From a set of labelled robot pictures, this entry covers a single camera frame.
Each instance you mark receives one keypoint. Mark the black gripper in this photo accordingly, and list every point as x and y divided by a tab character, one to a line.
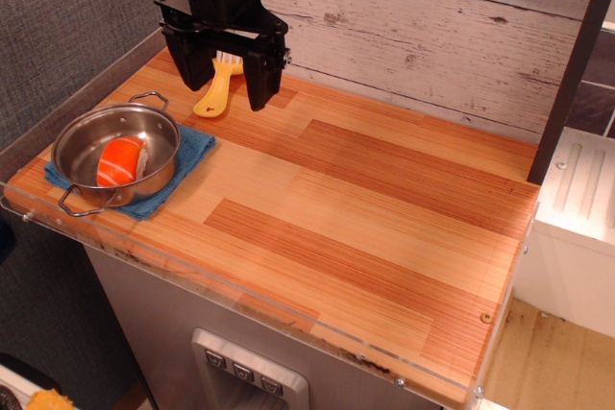
241	27

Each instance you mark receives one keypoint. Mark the yellow brush white bristles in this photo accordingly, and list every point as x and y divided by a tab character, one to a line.
225	66

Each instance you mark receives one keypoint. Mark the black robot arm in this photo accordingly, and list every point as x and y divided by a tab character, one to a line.
211	41

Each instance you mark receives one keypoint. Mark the blue folded cloth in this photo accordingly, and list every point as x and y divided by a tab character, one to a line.
194	147

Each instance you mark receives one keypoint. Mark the orange salmon sushi toy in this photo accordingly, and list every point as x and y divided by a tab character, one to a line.
122	161

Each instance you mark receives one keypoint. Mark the silver dispenser panel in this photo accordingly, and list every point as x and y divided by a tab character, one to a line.
236	378

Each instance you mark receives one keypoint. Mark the clear acrylic edge guard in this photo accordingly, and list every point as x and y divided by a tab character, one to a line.
407	286

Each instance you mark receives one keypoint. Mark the yellow object bottom left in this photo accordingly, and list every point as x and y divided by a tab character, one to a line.
49	400

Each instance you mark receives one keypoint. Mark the silver pot with handles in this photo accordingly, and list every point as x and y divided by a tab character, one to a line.
78	147

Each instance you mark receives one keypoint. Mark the dark grey right post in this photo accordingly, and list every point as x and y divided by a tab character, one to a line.
587	36

